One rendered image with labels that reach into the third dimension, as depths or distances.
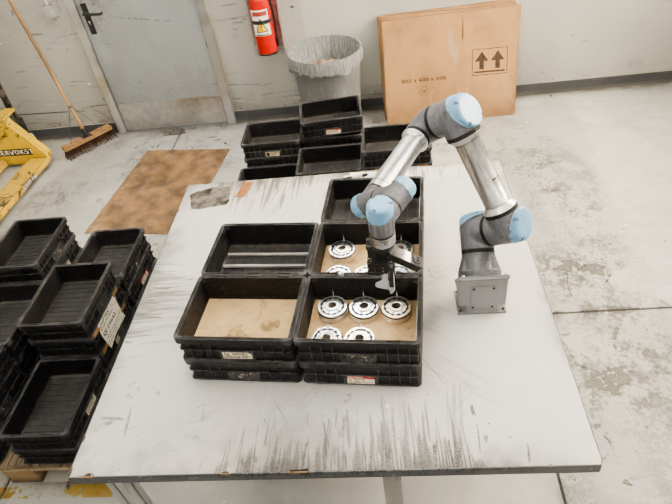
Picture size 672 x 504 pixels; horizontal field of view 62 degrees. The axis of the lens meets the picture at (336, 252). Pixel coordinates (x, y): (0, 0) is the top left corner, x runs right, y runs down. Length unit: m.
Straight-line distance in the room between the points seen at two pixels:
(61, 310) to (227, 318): 1.11
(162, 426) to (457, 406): 0.96
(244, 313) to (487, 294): 0.86
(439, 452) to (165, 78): 4.06
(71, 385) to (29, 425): 0.23
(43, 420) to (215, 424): 1.09
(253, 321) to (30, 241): 1.81
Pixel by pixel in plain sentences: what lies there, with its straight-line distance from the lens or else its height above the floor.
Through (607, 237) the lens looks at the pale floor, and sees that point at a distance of 3.65.
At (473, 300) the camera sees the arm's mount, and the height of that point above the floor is 0.77.
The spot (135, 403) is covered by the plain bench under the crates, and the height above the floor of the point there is 0.70.
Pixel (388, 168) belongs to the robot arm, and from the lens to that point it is 1.78.
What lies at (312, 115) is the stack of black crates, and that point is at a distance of 3.89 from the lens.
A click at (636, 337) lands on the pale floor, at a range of 3.12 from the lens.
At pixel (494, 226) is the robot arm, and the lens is 1.95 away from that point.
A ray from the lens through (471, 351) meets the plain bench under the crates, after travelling 2.00.
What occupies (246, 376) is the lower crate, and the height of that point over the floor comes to 0.73.
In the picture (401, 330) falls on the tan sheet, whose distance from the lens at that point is 1.89.
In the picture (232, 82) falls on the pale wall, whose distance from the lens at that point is 5.02.
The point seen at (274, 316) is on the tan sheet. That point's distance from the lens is 2.00.
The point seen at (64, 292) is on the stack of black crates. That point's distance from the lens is 3.04.
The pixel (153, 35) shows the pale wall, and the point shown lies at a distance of 5.00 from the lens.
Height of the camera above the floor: 2.26
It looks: 41 degrees down
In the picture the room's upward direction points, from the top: 9 degrees counter-clockwise
